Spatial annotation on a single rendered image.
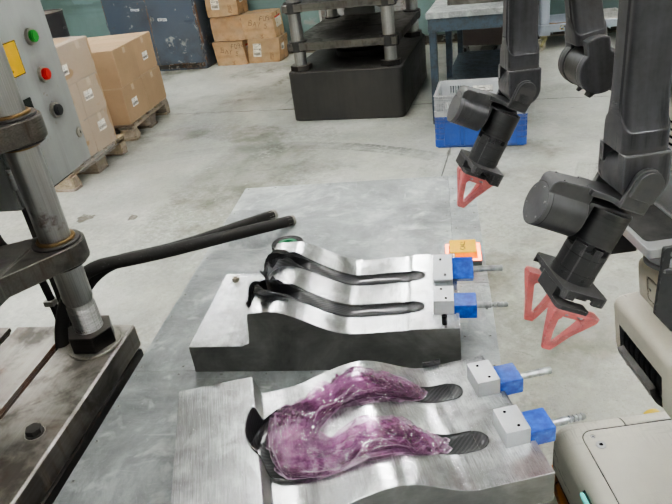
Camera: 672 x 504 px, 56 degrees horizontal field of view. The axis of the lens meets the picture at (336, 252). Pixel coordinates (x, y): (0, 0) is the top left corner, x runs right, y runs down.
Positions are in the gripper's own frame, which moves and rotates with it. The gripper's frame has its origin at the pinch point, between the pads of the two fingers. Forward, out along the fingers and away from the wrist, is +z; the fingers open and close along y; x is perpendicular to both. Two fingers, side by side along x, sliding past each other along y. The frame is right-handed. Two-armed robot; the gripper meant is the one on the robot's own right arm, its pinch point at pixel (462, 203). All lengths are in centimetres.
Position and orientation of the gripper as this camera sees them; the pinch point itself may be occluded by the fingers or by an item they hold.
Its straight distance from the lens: 129.1
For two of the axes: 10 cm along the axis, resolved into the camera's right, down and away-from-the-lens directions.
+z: -3.4, 8.4, 4.2
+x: 9.4, 2.6, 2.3
